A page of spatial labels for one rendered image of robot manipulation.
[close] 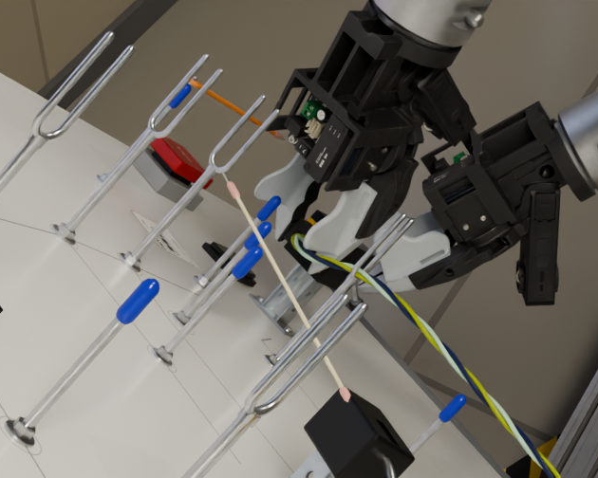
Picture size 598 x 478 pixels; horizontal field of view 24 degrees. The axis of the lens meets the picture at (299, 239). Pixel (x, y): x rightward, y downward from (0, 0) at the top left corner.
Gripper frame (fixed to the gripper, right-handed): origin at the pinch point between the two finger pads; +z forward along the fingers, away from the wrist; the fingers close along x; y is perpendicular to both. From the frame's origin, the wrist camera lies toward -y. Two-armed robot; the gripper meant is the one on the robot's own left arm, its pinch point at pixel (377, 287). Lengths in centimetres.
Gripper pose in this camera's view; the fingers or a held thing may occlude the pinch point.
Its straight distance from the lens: 118.7
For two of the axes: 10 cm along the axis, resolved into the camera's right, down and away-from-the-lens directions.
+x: -0.5, 4.6, -8.9
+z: -8.4, 4.7, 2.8
